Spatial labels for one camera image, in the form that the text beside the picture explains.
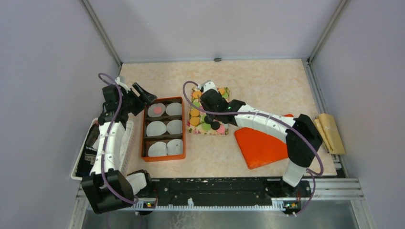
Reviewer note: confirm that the black cookie lower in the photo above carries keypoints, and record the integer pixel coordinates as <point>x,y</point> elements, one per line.
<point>215,125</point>

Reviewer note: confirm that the orange box lid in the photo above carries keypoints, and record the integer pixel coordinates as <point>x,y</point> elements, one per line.
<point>262,139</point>

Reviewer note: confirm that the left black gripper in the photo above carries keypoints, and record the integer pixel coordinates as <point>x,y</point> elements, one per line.
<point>147,97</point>

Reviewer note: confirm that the orange cookie top right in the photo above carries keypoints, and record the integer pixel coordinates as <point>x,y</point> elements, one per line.
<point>221,91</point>

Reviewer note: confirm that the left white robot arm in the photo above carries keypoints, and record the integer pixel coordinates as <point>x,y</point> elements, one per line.
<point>106,187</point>

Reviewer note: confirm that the tan paper roll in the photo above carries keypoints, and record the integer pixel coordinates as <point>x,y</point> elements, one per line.
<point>326,126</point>

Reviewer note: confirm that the white perforated basket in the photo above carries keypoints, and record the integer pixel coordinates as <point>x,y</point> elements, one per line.
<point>87,154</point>

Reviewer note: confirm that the orange cookie top left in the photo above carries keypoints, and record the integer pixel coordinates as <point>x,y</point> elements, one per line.
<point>196,94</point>

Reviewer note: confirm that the green cookie bottom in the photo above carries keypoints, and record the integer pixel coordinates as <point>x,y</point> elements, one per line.
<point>206,127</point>

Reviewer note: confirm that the orange cookie box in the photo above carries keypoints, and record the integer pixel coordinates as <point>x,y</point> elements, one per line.
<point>163,134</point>

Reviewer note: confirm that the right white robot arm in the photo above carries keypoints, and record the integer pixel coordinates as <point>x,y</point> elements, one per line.
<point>300,134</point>

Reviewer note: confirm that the orange cookie lower left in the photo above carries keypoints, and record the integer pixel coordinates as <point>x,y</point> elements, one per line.
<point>194,121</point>

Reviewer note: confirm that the orange cookie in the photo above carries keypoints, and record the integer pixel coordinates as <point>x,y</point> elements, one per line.
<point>196,94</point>
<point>221,91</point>
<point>194,121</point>

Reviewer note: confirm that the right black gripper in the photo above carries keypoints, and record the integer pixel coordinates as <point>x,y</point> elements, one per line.
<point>203,105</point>

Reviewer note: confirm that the pink cookie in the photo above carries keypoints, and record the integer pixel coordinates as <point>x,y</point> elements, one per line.
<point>158,110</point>
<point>221,130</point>

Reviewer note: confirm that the pink cookie bottom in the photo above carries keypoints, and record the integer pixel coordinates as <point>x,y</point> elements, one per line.
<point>221,130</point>

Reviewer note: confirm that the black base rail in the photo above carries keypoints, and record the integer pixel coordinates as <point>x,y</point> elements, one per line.
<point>222,191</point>

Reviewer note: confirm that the floral tray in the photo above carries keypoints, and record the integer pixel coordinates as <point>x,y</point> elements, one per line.
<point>198,129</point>

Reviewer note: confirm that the orange cookie mid left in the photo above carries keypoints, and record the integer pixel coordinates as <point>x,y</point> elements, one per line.
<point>195,113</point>

